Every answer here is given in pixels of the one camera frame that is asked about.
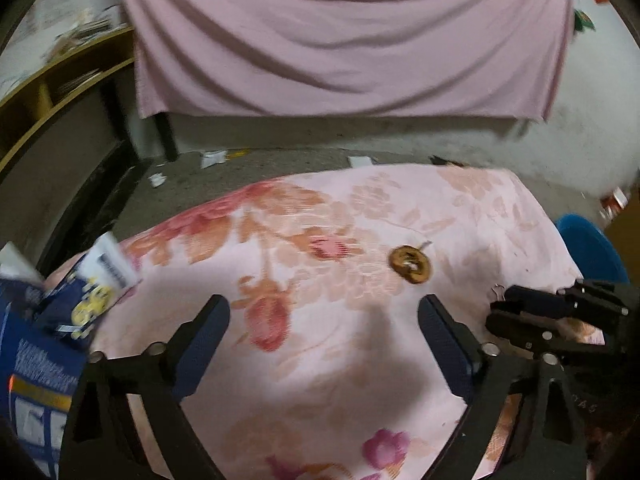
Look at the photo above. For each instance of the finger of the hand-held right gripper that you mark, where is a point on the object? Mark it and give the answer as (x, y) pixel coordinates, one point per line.
(525, 327)
(537, 299)

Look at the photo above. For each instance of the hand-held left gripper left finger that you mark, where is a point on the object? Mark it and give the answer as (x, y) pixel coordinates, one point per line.
(202, 340)

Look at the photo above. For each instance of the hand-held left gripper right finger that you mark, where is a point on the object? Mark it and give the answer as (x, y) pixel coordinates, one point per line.
(445, 345)

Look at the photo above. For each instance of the small metal binder clip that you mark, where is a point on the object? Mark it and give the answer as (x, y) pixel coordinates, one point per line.
(497, 292)

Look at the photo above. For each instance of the blue plastic bucket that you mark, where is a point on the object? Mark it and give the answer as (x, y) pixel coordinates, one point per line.
(590, 250)

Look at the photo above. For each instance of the red white packet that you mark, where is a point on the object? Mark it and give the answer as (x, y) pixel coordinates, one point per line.
(617, 201)

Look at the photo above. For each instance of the floral blanket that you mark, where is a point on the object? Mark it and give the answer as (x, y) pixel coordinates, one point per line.
(325, 360)

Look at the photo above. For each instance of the white paper scrap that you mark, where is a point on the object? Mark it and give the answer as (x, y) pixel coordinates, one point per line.
(360, 161)
(212, 158)
(157, 179)

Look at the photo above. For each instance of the blue cardboard box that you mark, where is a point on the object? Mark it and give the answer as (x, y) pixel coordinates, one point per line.
(35, 360)

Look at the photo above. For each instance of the yellow paper scrap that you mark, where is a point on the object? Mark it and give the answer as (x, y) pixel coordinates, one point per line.
(238, 153)

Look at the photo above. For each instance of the wooden shelf desk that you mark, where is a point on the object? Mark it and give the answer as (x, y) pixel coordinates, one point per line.
(70, 160)

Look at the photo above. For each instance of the green hanging pouch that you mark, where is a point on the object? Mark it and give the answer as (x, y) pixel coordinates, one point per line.
(583, 19)

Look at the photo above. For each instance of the pink hanging sheet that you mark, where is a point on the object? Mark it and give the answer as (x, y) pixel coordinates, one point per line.
(350, 35)

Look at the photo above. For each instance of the pile of books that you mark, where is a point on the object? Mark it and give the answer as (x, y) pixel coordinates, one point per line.
(90, 27)

